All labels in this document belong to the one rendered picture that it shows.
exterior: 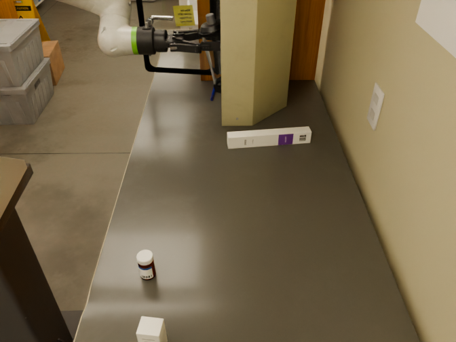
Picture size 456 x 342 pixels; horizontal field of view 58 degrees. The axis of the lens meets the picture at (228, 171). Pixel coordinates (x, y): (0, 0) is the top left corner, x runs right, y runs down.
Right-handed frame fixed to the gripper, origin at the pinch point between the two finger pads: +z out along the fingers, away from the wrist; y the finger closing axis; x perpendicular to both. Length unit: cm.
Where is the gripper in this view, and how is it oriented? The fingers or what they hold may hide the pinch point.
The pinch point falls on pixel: (214, 41)
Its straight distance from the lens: 148.4
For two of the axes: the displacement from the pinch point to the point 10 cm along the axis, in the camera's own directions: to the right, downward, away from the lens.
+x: 0.0, 7.9, 6.2
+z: 10.0, 0.0, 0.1
